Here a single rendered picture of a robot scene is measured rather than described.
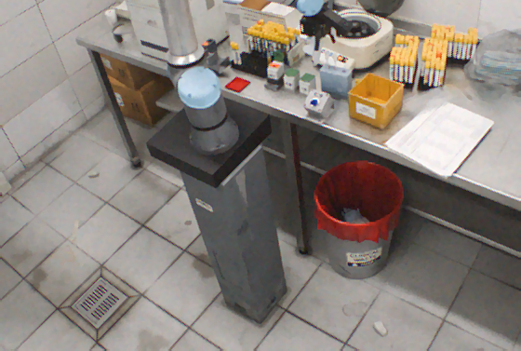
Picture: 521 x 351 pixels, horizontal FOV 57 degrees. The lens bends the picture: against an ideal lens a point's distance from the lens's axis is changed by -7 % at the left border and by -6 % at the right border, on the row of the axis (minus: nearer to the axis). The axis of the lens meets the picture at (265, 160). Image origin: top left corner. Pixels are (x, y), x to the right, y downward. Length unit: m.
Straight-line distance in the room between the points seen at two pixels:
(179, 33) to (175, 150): 0.37
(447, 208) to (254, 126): 1.01
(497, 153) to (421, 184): 0.76
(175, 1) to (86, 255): 1.62
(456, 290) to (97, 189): 1.96
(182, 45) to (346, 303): 1.32
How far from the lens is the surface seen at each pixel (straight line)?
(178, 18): 1.46
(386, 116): 1.65
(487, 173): 1.57
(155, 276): 2.49
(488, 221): 2.26
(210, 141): 1.52
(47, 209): 3.06
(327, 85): 1.78
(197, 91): 1.43
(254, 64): 1.96
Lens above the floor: 1.97
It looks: 44 degrees down
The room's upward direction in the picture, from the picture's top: 10 degrees counter-clockwise
